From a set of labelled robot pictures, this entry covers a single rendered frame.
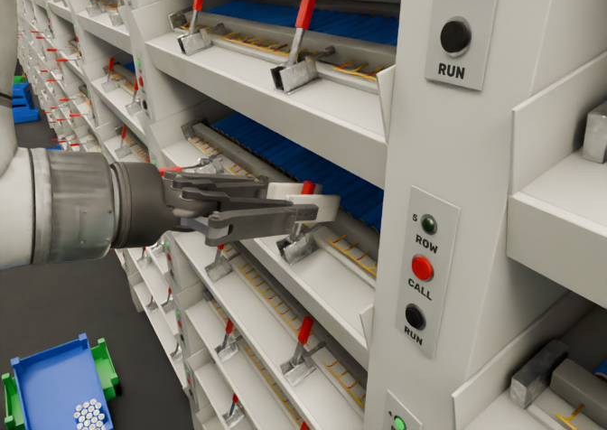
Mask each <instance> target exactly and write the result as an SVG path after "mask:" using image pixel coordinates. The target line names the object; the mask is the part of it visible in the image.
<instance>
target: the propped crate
mask: <svg viewBox="0 0 607 430"><path fill-rule="evenodd" d="M11 364H12V366H13V368H14V376H15V381H16V386H17V390H18V395H19V399H20V404H21V409H22V413H23V420H24V425H25V430H77V428H76V426H77V423H76V421H75V419H74V417H73V415H74V413H76V412H77V411H76V406H77V405H82V406H83V404H84V403H85V402H90V400H91V399H93V398H95V399H96V400H97V402H98V403H101V405H102V407H103V410H104V412H103V414H104V415H105V417H106V420H107V423H106V424H104V426H105V429H106V430H114V427H113V424H112V420H111V416H110V414H109V411H108V407H107V402H106V399H105V396H104V392H103V389H102V387H101V383H100V380H99V377H98V372H97V368H96V365H95V362H94V359H93V356H92V353H91V349H90V347H89V342H88V339H87V336H86V333H82V334H80V335H79V339H77V340H75V341H70V342H67V343H65V344H62V345H60V346H57V347H54V348H52V349H49V350H46V351H43V352H40V353H37V354H34V355H32V356H30V357H27V358H24V359H21V360H20V359H19V357H16V358H14V359H11Z"/></svg>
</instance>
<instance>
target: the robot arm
mask: <svg viewBox="0 0 607 430"><path fill-rule="evenodd" d="M17 50H18V15H17V0H0V270H2V269H6V268H9V267H13V266H24V265H30V264H38V265H44V264H47V263H52V262H64V261H76V260H88V259H99V258H102V257H104V256H105V255H106V253H107V252H108V251H109V248H110V246H112V247H114V248H115V249H121V248H146V247H152V246H154V245H155V244H156V243H157V242H158V241H159V239H160V237H161V236H162V235H163V234H164V233H165V232H166V231H168V230H170V231H177V232H182V233H189V232H193V231H196V230H197V231H199V232H200V233H202V234H204V235H205V241H204V244H205V245H206V246H209V247H217V246H219V245H222V244H225V243H227V242H230V241H236V240H243V239H251V238H265V237H273V236H280V235H288V234H292V233H293V231H294V224H295V223H302V222H322V221H335V219H336V215H337V211H338V208H339V204H340V201H341V196H339V195H321V193H322V185H321V184H319V183H315V184H316V186H315V189H314V192H313V195H301V193H302V189H303V186H304V183H276V182H271V183H269V186H267V185H268V180H269V177H268V176H265V175H260V179H259V182H255V178H254V177H253V176H245V175H230V174H215V173H186V172H181V171H175V170H172V169H167V170H164V173H163V177H162V175H161V173H160V171H159V169H158V168H157V167H156V166H155V165H154V164H151V163H143V162H119V161H115V162H113V163H112V164H109V163H108V161H107V158H106V157H105V156H104V155H103V154H102V153H99V152H84V151H66V150H48V149H45V148H35V149H29V148H21V147H18V144H17V138H16V133H15V129H14V117H13V101H12V99H13V82H14V72H15V68H16V63H17Z"/></svg>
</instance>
